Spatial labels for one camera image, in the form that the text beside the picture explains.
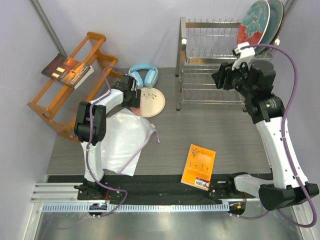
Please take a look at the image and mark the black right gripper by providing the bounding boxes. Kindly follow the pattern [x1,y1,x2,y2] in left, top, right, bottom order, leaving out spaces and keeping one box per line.
[212,57,256,99]

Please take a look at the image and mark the pink and cream plate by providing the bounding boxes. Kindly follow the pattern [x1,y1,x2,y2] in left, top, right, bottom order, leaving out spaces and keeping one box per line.
[130,87,166,118]

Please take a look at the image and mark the red and teal plate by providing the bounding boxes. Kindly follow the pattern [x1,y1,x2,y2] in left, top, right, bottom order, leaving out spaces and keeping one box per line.
[236,0,271,45]

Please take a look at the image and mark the dark teal floral plate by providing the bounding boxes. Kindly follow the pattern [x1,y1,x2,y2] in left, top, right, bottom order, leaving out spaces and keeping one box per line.
[272,0,285,44]

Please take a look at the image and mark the light teal plate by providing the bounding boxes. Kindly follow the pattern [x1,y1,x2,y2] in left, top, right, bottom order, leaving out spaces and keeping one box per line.
[259,0,285,45]

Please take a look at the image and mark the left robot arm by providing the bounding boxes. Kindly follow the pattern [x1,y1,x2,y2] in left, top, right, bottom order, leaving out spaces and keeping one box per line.
[74,74,141,200]

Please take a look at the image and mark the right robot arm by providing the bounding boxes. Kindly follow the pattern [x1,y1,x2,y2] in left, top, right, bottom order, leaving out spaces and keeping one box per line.
[211,60,320,211]

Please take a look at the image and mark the stainless steel dish rack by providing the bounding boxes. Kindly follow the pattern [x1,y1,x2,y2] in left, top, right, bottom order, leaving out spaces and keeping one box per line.
[174,16,281,114]

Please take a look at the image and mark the orange wooden rack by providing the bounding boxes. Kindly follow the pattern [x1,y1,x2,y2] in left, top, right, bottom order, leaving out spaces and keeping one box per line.
[27,31,122,142]

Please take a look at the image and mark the light blue headphones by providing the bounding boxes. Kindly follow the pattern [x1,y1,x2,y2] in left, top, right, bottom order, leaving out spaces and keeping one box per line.
[128,63,159,89]

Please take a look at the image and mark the clear zip pouch purple trim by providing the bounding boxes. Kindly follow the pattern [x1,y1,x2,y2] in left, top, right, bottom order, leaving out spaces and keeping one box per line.
[101,108,159,177]

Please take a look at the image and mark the dark paperback book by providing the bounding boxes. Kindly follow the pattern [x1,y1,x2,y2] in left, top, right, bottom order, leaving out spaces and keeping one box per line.
[41,53,94,89]

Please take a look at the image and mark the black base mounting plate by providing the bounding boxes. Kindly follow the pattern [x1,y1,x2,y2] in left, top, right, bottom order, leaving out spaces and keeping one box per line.
[74,181,252,205]

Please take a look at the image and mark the orange paperback book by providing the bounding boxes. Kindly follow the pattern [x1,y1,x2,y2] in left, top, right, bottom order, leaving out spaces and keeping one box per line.
[180,144,216,191]

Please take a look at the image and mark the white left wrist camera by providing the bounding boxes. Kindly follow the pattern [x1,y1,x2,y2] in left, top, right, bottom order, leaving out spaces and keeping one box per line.
[128,76,137,92]

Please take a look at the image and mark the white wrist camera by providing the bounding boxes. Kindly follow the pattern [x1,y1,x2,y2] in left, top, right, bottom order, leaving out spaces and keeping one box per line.
[128,76,137,92]
[231,42,256,71]

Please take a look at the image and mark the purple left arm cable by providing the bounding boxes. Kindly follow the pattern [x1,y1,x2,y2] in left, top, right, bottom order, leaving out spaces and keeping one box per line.
[84,65,130,217]

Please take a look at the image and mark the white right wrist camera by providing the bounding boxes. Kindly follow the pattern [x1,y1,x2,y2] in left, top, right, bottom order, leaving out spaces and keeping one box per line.
[231,42,256,71]

